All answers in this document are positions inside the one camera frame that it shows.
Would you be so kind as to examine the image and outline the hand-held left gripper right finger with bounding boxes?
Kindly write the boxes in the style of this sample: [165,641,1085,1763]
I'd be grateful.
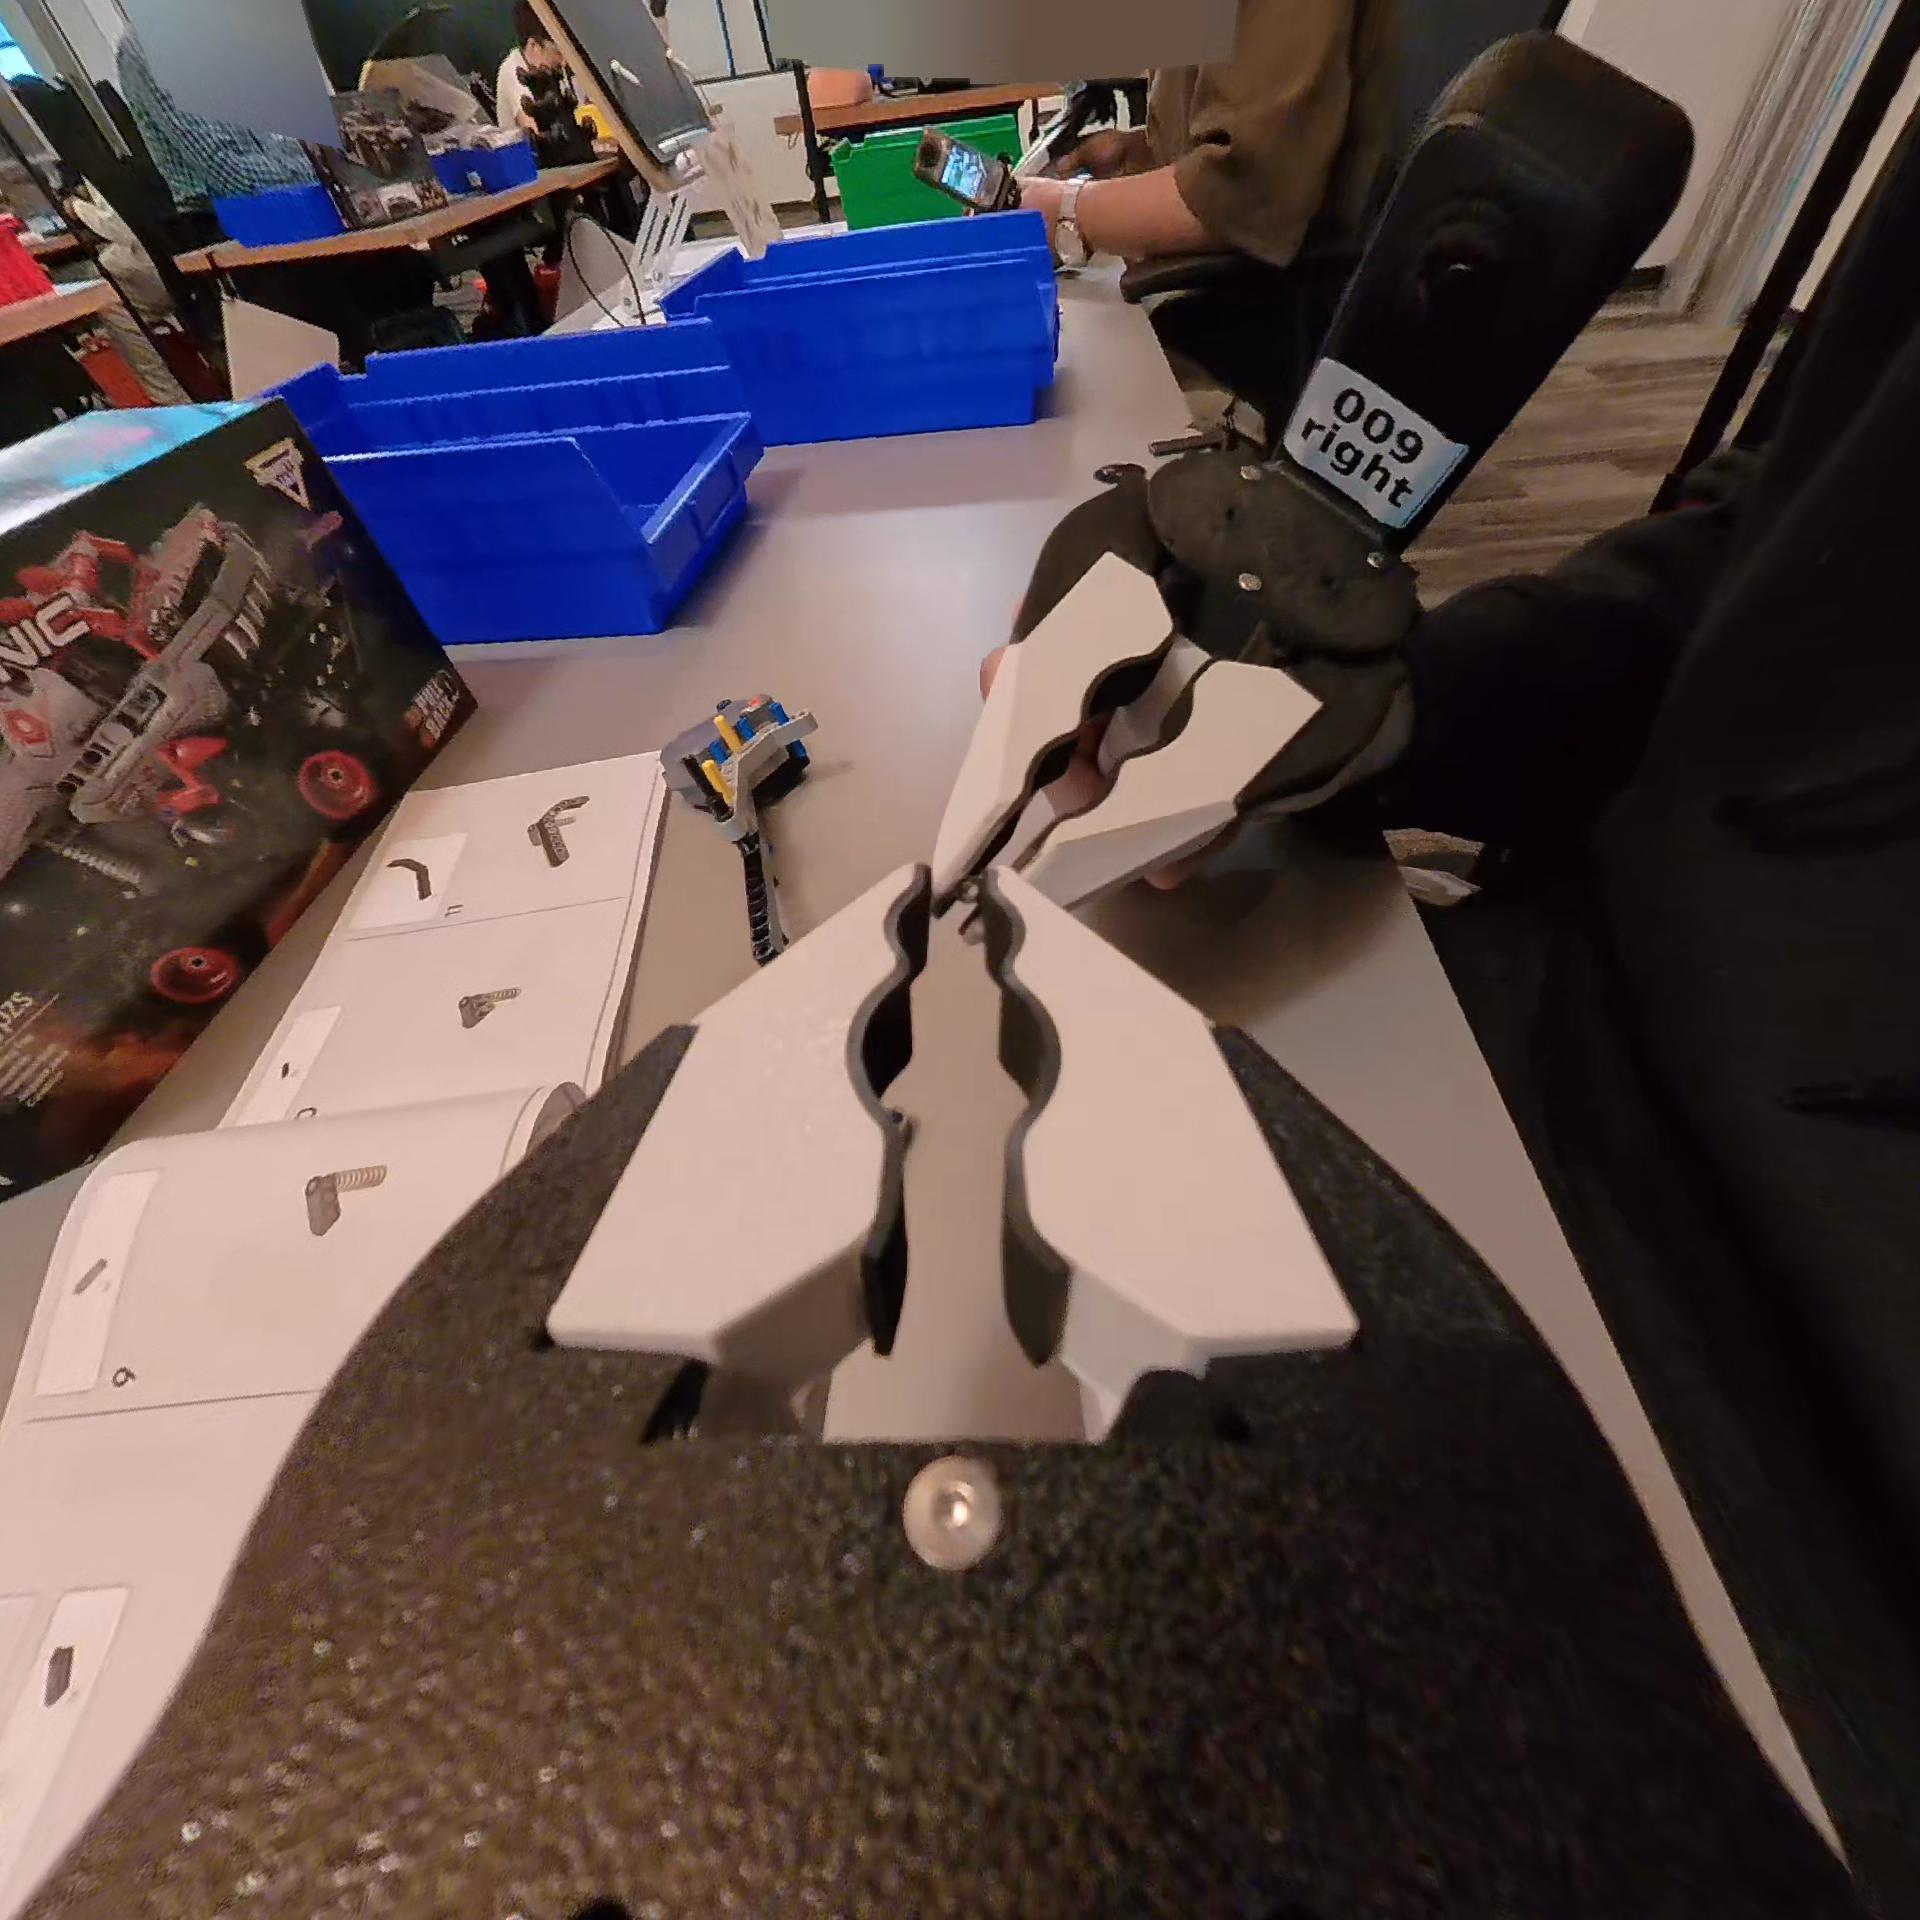
[982,867,1362,1442]

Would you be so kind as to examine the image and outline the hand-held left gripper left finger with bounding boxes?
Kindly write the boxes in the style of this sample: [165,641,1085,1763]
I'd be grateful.
[544,861,936,1404]

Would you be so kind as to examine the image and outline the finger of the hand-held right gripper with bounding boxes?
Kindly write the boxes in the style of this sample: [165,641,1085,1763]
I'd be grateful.
[1024,656,1325,912]
[930,552,1186,911]

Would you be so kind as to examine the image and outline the white instruction booklet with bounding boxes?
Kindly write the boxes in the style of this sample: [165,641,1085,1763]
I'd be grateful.
[0,749,673,1847]

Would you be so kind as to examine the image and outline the another person's forearm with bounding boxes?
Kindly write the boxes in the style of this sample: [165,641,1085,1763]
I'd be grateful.
[1019,159,1203,273]

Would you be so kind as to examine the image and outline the person's right forearm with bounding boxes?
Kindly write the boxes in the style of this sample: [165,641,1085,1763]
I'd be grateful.
[1388,517,1801,858]

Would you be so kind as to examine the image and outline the grey black toy brick assembly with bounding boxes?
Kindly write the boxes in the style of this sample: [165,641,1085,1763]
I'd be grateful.
[661,695,824,964]

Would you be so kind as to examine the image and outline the handheld phone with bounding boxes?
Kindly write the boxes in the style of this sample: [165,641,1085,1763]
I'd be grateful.
[913,129,1022,212]

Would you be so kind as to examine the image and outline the green plastic bin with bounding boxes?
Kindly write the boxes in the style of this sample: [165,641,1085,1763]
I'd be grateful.
[829,124,1026,233]

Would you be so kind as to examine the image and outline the clear acrylic stand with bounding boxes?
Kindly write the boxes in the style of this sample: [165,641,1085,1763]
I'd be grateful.
[621,180,707,325]

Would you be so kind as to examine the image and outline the person's black hoodie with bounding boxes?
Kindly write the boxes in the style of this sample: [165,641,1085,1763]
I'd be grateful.
[1411,136,1920,1920]

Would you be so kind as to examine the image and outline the dark toy set box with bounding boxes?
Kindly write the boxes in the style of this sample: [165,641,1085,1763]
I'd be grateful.
[334,90,452,220]
[0,397,480,1202]

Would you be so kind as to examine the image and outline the tilted dark screen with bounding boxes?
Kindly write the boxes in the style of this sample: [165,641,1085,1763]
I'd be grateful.
[532,0,713,191]

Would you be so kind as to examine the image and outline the wooden table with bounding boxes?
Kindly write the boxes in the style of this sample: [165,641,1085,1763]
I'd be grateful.
[171,152,624,279]

